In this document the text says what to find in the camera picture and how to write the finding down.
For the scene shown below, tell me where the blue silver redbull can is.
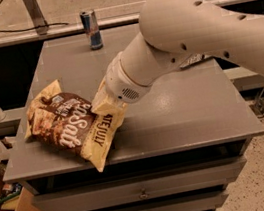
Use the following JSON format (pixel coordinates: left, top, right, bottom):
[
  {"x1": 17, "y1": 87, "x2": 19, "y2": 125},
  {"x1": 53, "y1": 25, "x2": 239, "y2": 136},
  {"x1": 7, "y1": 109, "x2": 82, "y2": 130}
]
[{"x1": 79, "y1": 9, "x2": 103, "y2": 50}]

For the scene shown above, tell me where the clear plastic water bottle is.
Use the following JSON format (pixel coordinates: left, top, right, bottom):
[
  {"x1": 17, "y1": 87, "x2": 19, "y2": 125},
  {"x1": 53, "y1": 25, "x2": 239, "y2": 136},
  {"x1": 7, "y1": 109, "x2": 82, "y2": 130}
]
[{"x1": 180, "y1": 54, "x2": 211, "y2": 70}]

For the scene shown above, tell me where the brown sea salt chip bag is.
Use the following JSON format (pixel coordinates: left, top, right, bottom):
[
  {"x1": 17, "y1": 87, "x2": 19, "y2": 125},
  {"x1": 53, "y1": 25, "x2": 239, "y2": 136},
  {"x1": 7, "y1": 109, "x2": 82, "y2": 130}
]
[{"x1": 25, "y1": 80, "x2": 126, "y2": 172}]

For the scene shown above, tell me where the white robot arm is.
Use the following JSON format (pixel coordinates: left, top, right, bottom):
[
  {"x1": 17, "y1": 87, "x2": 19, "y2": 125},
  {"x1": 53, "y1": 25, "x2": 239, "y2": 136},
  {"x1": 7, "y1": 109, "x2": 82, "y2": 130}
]
[{"x1": 92, "y1": 0, "x2": 264, "y2": 115}]

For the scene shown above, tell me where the grey drawer cabinet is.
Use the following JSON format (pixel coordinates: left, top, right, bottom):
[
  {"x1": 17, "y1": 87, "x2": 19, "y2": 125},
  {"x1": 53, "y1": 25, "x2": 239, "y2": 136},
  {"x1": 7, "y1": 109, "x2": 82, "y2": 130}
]
[{"x1": 0, "y1": 4, "x2": 264, "y2": 211}]

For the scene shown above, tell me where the black cable on ledge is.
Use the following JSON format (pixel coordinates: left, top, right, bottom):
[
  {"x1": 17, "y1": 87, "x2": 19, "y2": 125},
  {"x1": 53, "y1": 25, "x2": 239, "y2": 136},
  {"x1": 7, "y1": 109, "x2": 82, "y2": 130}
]
[{"x1": 0, "y1": 14, "x2": 71, "y2": 37}]

